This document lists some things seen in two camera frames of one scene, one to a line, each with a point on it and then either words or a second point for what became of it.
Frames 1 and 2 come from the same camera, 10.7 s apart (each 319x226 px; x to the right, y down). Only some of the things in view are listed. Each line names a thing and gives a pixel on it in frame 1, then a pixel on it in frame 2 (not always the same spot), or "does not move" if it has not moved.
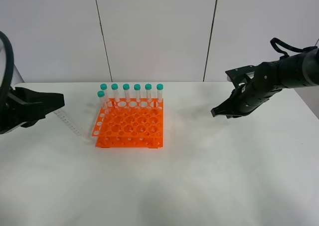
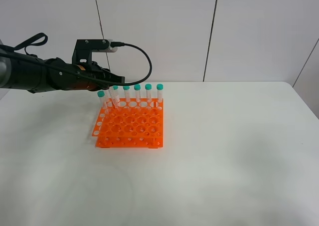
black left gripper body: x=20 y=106 to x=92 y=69
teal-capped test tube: x=63 y=115 to x=114 y=98
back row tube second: x=114 y=87 does not move
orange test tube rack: x=130 y=124 does not move
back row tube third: x=126 y=87 does not move
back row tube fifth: x=148 y=87 does not move
